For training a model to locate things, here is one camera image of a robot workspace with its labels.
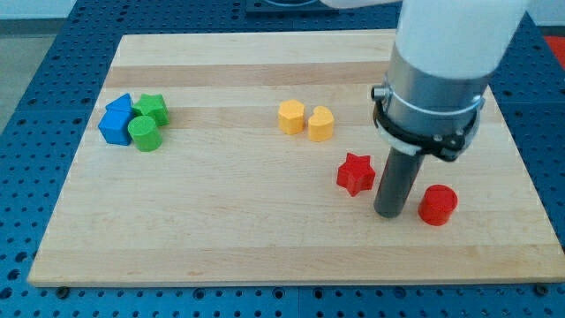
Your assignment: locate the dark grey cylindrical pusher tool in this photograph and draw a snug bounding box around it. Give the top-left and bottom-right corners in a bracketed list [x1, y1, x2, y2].
[373, 148, 424, 218]

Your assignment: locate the blue triangle block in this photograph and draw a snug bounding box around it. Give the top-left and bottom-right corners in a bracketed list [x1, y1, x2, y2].
[105, 93, 132, 112]

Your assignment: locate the red star block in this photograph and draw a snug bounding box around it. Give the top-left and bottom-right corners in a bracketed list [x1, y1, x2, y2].
[336, 153, 376, 197]

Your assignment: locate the blue cube block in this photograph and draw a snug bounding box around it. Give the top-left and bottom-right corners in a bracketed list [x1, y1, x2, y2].
[98, 110, 133, 146]

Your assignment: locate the green star block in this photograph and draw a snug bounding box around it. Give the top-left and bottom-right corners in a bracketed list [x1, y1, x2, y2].
[132, 94, 170, 126]

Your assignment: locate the light wooden board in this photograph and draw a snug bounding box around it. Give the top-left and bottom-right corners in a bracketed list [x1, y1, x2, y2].
[28, 30, 564, 287]

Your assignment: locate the green cylinder block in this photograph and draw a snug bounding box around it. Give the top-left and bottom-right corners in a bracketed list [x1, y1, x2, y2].
[127, 116, 162, 152]

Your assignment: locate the yellow hexagon block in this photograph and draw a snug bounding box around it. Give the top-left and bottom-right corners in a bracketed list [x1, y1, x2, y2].
[277, 100, 305, 135]

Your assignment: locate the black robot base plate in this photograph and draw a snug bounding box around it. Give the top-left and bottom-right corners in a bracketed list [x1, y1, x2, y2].
[245, 0, 337, 15]

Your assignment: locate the red cylinder block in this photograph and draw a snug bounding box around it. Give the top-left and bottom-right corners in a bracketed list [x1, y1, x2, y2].
[418, 185, 458, 226]

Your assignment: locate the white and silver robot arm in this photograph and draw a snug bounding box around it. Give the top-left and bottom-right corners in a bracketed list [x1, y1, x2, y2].
[372, 0, 530, 162]

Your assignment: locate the yellow heart block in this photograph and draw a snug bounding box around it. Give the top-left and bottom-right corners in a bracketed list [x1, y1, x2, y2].
[308, 106, 335, 142]

